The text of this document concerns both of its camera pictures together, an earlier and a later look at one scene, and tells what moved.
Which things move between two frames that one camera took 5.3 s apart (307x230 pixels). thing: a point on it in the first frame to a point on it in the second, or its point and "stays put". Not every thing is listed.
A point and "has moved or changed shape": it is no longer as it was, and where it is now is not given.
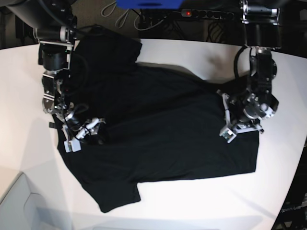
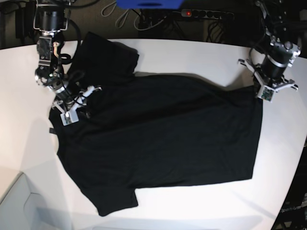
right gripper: (246, 123) to (270, 73)
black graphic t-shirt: (162, 122) has moved or changed shape
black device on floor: (22, 29) stays put
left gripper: (73, 128) to (65, 101)
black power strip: (206, 13) stays put
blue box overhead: (149, 4) stays put
